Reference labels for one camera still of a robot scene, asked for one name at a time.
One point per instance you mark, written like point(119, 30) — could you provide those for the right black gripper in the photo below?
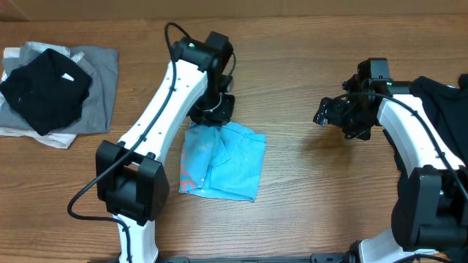
point(330, 113)

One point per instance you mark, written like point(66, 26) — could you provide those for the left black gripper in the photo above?
point(217, 118)

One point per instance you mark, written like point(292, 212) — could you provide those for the light blue printed t-shirt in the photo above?
point(222, 162)

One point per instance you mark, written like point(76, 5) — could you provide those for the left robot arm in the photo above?
point(134, 186)

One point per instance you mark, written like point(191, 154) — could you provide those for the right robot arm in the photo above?
point(372, 83)

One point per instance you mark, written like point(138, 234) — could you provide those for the folded grey shirt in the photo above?
point(100, 63)

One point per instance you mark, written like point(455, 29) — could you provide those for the folded black shirt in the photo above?
point(48, 93)

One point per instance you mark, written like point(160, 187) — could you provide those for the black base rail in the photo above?
point(248, 260)

